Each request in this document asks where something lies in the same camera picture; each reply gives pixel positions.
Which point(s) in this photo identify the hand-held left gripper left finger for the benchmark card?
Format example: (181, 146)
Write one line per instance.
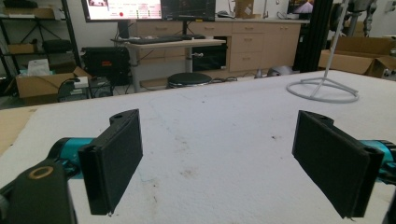
(112, 161)

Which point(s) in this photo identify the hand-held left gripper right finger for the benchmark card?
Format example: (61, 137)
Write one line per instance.
(333, 161)

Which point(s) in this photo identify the black computer case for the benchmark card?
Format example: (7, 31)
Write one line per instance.
(106, 63)

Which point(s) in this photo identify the open cardboard box with tissue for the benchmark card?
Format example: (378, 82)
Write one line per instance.
(43, 84)

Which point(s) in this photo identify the white table cloth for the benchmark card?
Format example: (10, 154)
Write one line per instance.
(218, 140)

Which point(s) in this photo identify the large open cardboard box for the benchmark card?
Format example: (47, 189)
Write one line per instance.
(361, 56)

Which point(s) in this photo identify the black round stool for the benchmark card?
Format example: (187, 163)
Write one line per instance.
(189, 79)

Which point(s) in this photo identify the black keyboard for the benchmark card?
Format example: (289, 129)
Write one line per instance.
(155, 39)

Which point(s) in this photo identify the light wooden standing desk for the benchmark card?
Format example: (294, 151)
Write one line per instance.
(174, 45)

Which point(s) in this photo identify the wooden drawer cabinet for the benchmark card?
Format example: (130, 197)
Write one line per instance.
(258, 46)

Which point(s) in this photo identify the black metal shelf rack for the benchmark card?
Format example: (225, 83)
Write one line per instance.
(34, 34)

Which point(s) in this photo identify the computer monitor with bright screen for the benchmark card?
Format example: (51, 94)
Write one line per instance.
(124, 9)

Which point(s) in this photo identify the computer monitor with dark screen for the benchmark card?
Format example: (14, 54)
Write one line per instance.
(188, 9)

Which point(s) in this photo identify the small cardboard box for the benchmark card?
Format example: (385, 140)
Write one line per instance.
(244, 8)

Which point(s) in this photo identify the black aluminium frame post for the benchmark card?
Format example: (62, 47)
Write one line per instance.
(314, 34)

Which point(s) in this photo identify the wall monitor with colourful screen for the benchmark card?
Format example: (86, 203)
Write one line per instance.
(300, 6)

